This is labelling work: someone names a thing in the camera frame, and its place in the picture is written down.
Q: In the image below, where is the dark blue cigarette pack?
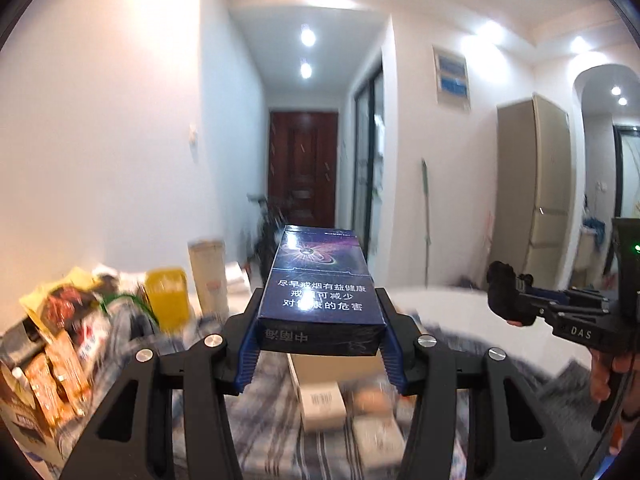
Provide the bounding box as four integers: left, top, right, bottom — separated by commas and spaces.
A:
255, 226, 386, 356

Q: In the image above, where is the person's right hand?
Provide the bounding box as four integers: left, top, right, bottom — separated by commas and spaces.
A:
590, 350, 640, 422

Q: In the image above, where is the white tissue pack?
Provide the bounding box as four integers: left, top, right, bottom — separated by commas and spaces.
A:
352, 415, 405, 472

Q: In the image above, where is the plaid blue grey shirt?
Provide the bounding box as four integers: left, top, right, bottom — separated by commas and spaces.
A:
49, 303, 601, 480

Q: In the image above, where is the beige refrigerator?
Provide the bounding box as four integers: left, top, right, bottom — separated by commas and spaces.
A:
490, 94, 572, 288

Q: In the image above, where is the small white barcode box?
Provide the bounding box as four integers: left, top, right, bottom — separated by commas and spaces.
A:
298, 382, 347, 432

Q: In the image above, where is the shallow cardboard tray box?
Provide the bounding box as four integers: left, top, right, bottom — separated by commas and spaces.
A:
288, 354, 386, 392

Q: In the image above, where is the pile of snack packets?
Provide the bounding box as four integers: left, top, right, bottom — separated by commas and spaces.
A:
1, 266, 157, 478

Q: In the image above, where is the yellow plastic container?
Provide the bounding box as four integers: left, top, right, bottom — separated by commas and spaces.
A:
144, 268, 191, 333

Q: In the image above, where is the stack of white boxes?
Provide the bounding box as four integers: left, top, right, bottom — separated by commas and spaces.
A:
224, 261, 250, 295

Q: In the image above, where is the speckled white tumbler cup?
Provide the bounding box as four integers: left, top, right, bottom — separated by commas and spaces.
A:
189, 240, 229, 323

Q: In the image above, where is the black bicycle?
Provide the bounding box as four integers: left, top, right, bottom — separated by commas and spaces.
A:
246, 194, 288, 284

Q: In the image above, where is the black framed glass door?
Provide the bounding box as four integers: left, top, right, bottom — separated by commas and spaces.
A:
352, 63, 384, 259

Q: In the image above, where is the dark red entrance door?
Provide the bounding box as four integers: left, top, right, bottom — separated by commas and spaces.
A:
268, 110, 338, 228

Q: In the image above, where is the green handled mop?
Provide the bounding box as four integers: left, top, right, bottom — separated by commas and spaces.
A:
421, 158, 432, 286

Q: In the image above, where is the wall electrical panel box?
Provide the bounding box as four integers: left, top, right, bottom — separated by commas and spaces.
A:
433, 47, 471, 110

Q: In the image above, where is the white wall switch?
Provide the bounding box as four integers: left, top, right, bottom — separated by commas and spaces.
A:
189, 125, 198, 152

